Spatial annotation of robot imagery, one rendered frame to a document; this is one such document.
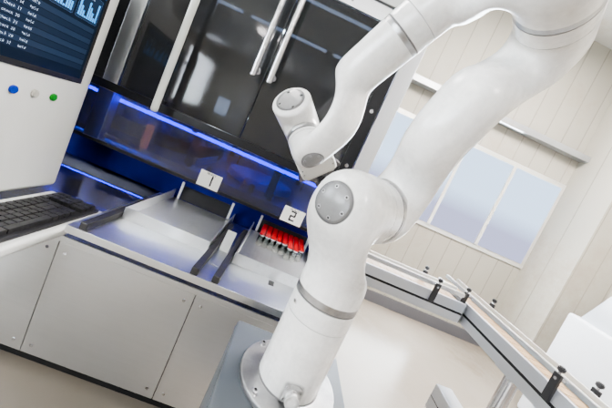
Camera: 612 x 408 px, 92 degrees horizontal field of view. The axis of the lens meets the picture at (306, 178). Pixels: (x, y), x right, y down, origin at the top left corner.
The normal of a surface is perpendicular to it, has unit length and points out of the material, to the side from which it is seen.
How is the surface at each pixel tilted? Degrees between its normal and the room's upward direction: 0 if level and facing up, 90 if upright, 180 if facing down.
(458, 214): 90
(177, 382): 90
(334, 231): 123
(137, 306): 90
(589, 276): 90
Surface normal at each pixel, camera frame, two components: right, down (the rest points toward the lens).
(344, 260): -0.48, 0.54
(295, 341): -0.48, -0.12
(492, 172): 0.03, 0.11
